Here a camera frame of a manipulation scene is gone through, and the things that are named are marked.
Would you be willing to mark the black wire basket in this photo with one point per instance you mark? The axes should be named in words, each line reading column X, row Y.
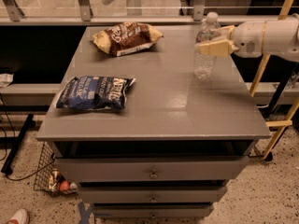
column 48, row 178

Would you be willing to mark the white red shoe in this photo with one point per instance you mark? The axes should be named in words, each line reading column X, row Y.
column 20, row 217

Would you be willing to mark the bottom grey drawer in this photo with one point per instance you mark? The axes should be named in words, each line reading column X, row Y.
column 136, row 211

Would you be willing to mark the black floor stand leg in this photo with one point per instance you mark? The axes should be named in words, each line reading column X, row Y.
column 15, row 144

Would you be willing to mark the top grey drawer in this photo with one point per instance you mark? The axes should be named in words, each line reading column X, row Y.
column 151, row 169

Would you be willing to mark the grey drawer cabinet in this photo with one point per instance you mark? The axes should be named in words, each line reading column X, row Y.
column 169, row 113

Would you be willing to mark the blue chip bag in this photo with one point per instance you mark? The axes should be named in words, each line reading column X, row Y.
column 94, row 93

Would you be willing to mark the clear plastic water bottle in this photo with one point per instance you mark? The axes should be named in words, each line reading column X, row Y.
column 203, row 60

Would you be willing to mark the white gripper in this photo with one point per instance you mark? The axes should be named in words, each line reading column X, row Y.
column 249, row 38

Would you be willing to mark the yellow wooden frame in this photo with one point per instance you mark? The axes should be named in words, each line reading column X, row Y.
column 268, row 72

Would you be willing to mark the orange ball in basket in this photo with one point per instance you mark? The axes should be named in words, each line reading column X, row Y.
column 64, row 186

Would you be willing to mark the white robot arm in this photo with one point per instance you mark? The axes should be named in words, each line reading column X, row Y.
column 281, row 38

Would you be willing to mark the grey drawer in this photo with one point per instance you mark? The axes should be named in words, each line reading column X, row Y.
column 179, row 194
column 136, row 211
column 151, row 169

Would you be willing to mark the middle grey drawer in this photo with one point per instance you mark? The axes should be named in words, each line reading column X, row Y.
column 179, row 194

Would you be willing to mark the brown chip bag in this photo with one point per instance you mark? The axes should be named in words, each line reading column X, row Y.
column 126, row 38

